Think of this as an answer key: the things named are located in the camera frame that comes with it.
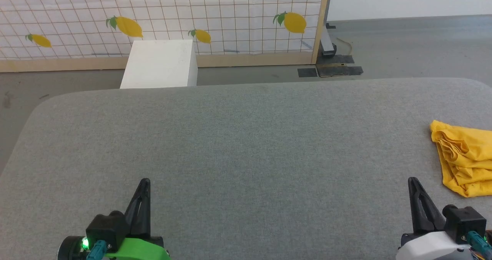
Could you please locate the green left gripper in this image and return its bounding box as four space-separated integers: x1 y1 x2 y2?
105 178 171 260

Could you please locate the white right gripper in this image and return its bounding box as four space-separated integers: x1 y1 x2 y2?
396 177 472 260

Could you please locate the yellow tiger print t-shirt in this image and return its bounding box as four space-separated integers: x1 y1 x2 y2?
429 120 492 198

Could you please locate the large black floor mat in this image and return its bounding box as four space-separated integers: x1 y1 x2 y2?
316 54 364 78

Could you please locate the lemon print grid partition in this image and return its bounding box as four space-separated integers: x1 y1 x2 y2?
0 0 332 73

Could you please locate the teal plug right arm cable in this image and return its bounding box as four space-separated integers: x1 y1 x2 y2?
467 231 488 257

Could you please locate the white box pedestal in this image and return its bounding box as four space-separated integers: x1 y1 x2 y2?
120 40 199 89

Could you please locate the yellow floor cable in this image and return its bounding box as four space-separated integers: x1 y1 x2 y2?
336 38 352 55

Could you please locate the grey metal stand post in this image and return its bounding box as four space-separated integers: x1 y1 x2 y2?
321 22 338 58

